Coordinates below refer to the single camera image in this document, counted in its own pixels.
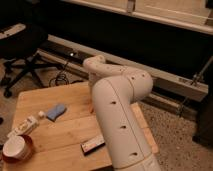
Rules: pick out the white bowl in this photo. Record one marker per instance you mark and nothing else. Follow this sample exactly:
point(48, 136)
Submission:
point(15, 147)

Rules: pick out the black rectangular box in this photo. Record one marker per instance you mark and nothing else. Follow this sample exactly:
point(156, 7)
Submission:
point(92, 144)

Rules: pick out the black office chair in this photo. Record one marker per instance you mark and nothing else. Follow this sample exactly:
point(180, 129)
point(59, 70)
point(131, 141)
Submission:
point(18, 47)

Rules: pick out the white squeeze tube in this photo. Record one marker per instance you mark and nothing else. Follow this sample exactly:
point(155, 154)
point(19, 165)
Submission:
point(28, 125)

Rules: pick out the blue sponge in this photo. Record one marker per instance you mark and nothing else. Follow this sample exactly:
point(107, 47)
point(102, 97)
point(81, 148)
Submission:
point(55, 112)

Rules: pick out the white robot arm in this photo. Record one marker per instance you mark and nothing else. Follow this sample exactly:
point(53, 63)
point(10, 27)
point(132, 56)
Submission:
point(113, 89)

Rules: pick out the metal rail beam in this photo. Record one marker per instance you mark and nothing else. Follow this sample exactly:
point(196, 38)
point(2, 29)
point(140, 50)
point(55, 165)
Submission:
point(166, 81)

